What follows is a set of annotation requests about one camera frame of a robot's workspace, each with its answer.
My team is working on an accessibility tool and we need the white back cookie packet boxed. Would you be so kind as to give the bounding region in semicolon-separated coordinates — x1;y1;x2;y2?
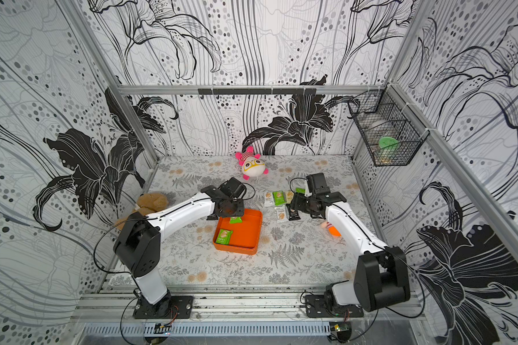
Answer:
275;206;288;223

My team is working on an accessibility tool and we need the white cookie packet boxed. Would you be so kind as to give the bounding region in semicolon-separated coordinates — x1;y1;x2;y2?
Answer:
264;191;275;207
275;206;288;223

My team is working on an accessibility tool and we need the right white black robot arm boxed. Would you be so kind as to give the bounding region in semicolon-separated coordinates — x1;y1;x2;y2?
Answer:
291;192;410;311

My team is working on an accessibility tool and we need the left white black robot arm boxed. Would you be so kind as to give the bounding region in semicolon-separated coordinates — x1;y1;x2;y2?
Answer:
113;178;247;307

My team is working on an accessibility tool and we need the orange storage box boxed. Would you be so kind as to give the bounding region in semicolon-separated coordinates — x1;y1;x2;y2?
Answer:
212;208;263;255

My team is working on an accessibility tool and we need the green front cookie packet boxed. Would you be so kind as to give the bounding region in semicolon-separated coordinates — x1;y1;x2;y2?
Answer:
215;229;233;245

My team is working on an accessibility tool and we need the orange striped black-haired plush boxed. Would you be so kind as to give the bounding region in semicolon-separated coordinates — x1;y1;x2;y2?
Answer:
321;221;341;237

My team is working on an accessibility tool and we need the white pink owl plush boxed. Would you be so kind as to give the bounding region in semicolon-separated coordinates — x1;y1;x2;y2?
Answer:
235;146;269;181

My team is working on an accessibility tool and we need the tan teddy bear plush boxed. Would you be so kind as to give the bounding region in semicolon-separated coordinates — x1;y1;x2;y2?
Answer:
115;192;171;230

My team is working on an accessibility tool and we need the green lidded cup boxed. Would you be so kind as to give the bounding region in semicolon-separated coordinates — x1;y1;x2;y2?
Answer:
378;137;400;164

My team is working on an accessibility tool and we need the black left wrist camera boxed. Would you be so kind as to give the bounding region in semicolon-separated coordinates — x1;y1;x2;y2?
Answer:
219;178;247;200

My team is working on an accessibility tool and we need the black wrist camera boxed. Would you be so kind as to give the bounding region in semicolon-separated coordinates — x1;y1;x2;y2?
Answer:
306;172;331;196
219;178;247;200

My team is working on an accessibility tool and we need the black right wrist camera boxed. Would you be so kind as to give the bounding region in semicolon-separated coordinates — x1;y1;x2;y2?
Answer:
306;172;331;196

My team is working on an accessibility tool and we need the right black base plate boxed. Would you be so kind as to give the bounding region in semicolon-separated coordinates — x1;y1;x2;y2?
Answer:
300;293;364;319

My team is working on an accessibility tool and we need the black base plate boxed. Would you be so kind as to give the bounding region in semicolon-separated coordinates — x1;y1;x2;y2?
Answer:
300;293;364;319
133;294;194;320

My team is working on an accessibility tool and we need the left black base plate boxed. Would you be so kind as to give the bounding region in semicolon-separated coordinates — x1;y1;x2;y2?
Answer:
133;294;194;320

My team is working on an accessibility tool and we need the black wire basket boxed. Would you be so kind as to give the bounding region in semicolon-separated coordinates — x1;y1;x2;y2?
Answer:
348;86;424;167

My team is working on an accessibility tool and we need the horizontal aluminium back rail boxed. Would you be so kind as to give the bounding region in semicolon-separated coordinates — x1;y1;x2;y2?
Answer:
117;85;384;96

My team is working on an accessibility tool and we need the white slotted cable duct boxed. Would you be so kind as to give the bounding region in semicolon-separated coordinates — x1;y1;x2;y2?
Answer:
84;321;330;337

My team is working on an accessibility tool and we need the aluminium corner frame post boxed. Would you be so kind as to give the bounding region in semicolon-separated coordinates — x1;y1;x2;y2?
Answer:
58;1;159;168

